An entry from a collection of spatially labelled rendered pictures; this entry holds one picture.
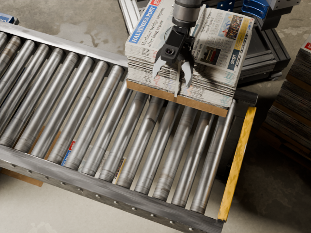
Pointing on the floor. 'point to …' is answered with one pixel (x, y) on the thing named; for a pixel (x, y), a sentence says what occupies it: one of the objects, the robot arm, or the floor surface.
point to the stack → (290, 96)
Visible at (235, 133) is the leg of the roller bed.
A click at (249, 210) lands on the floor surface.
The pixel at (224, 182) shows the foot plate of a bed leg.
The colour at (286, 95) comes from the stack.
